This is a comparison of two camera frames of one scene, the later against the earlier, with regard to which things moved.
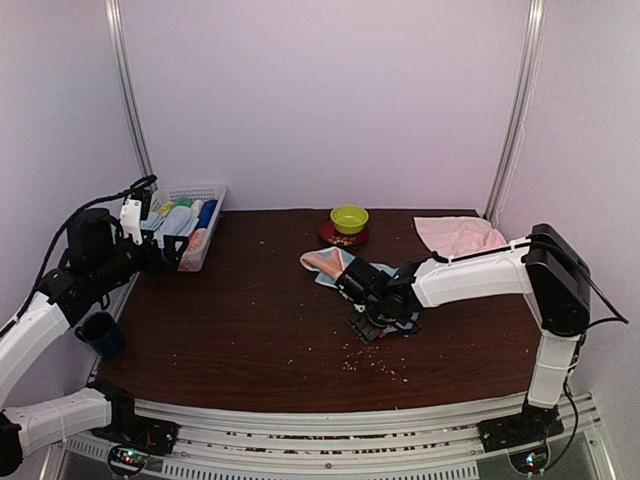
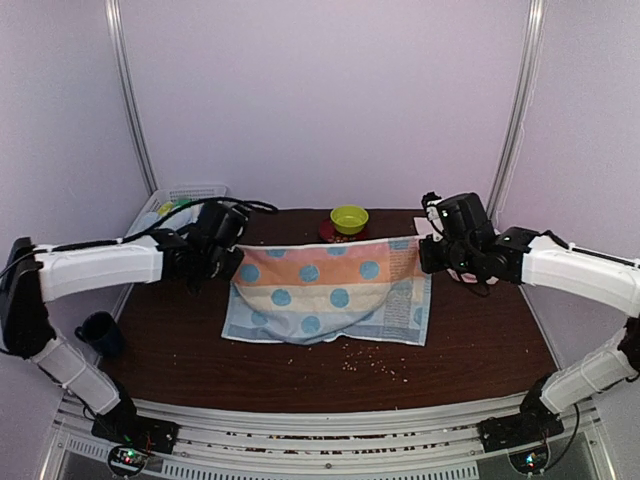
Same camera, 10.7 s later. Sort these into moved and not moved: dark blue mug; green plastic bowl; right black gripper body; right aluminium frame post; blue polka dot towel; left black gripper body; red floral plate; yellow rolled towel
Moved: left black gripper body; right black gripper body; blue polka dot towel
Not moved: red floral plate; right aluminium frame post; dark blue mug; yellow rolled towel; green plastic bowl
